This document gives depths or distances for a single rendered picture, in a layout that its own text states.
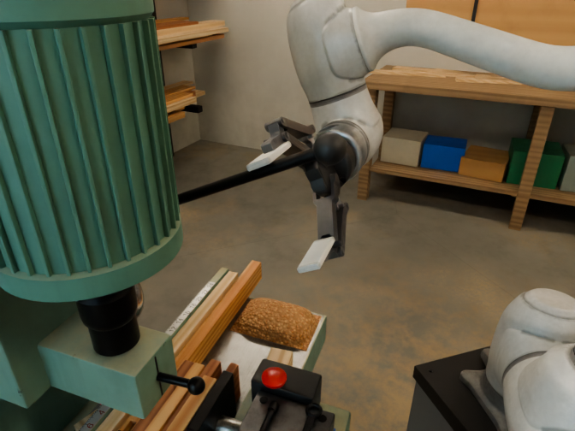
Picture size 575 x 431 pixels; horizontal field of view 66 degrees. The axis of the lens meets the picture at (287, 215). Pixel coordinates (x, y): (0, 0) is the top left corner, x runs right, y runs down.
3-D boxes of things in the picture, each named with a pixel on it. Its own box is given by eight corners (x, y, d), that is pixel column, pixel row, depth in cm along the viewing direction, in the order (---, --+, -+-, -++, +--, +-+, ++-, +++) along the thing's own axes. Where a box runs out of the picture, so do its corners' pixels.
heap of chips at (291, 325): (305, 351, 73) (306, 333, 71) (229, 330, 77) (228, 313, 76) (322, 316, 80) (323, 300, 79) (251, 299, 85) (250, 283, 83)
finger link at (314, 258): (313, 240, 60) (316, 245, 60) (296, 268, 54) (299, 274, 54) (333, 235, 58) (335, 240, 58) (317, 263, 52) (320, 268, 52)
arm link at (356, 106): (323, 182, 78) (297, 109, 74) (344, 154, 91) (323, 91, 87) (382, 168, 73) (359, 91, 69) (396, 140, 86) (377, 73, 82)
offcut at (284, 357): (285, 392, 66) (285, 373, 64) (263, 386, 67) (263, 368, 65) (293, 369, 70) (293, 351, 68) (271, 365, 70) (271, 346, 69)
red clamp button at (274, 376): (281, 393, 52) (281, 387, 51) (257, 386, 53) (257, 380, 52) (290, 374, 54) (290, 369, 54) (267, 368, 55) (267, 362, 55)
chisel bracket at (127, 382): (146, 430, 51) (134, 377, 47) (51, 394, 55) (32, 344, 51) (182, 381, 57) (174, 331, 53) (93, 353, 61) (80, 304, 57)
